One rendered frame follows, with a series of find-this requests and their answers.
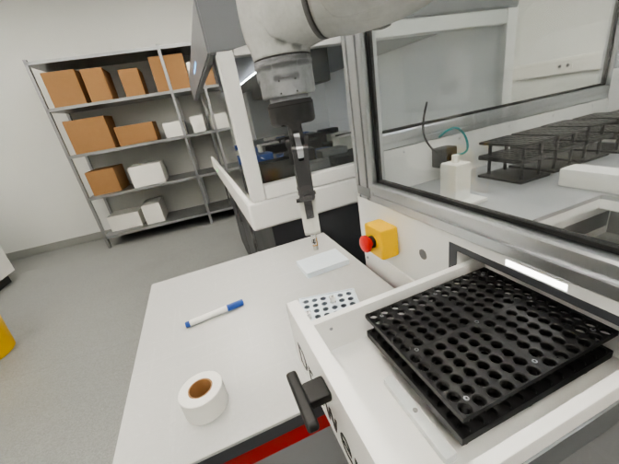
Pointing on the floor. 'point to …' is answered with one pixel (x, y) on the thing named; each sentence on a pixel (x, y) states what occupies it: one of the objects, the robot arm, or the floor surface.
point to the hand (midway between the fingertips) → (309, 214)
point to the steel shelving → (135, 144)
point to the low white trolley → (233, 362)
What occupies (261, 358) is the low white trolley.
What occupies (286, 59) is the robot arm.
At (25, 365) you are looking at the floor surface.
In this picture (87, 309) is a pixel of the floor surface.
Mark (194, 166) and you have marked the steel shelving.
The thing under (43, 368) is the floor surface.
